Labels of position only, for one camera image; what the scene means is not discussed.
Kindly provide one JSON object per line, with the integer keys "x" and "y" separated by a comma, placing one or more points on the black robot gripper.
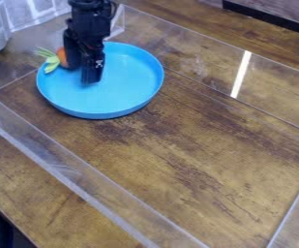
{"x": 88, "y": 28}

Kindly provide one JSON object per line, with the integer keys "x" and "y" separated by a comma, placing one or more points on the orange toy carrot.
{"x": 55, "y": 59}

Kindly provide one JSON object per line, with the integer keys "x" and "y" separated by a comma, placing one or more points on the blue round tray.
{"x": 132, "y": 79}

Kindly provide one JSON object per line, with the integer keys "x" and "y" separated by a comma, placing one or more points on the white grid curtain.
{"x": 24, "y": 13}

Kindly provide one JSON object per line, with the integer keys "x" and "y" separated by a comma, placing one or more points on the clear acrylic enclosure wall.
{"x": 197, "y": 171}

